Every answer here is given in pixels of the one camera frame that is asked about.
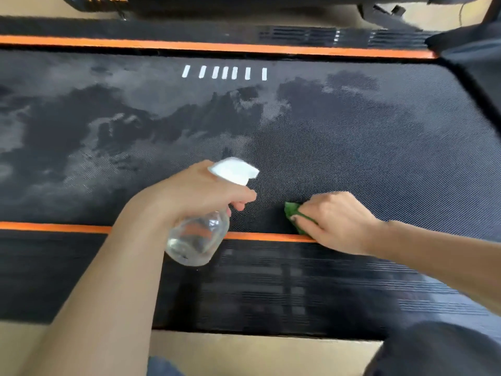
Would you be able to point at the person's right hand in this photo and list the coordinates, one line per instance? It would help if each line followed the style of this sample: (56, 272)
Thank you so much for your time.
(344, 227)

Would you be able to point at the clear spray bottle white trigger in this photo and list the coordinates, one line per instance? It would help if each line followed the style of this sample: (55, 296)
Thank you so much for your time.
(199, 242)

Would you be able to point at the person's right forearm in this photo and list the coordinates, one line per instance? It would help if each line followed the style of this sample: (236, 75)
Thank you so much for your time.
(450, 262)

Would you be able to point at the person's left hand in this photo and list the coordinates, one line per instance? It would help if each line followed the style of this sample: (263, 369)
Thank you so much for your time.
(195, 195)

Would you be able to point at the green cloth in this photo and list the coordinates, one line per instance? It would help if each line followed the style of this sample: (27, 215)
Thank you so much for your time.
(291, 209)

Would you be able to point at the person's left forearm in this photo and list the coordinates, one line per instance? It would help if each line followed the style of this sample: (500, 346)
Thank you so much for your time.
(98, 301)

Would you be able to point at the black orange-striped treadmill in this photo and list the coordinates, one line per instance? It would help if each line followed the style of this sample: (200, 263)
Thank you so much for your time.
(274, 133)
(235, 1)

